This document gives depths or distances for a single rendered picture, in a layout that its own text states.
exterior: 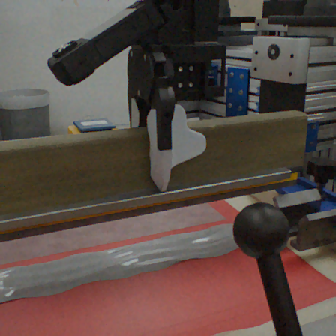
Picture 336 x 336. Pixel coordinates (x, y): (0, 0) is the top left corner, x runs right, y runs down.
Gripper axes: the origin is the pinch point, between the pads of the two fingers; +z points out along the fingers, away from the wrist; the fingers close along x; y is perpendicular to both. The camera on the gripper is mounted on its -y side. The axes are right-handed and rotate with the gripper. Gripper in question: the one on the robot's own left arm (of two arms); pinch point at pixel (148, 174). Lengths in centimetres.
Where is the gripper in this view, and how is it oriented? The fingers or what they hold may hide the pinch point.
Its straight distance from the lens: 46.8
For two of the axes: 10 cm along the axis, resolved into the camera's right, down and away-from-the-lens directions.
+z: 0.0, 9.4, 3.3
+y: 9.2, -1.3, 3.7
